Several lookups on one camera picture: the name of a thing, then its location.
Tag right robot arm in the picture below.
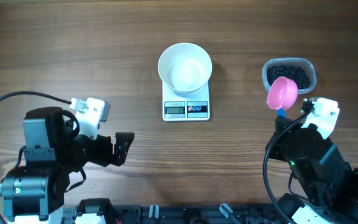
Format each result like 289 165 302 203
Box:
265 116 358 223

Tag black beans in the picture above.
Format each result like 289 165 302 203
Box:
267 65 310 90

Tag white bowl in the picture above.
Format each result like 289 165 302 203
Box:
157 42 213 95

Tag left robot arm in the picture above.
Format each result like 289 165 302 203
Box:
0 107 135 222

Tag pink scoop blue handle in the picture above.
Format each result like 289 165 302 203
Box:
267 77 298 117

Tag left black camera cable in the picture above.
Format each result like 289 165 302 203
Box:
0 90 73 224

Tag white digital kitchen scale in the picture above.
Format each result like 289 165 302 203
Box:
162 83 211 122

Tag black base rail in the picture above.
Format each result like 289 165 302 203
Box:
62 197 291 224

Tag clear plastic container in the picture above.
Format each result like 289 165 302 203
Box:
262 57 317 94

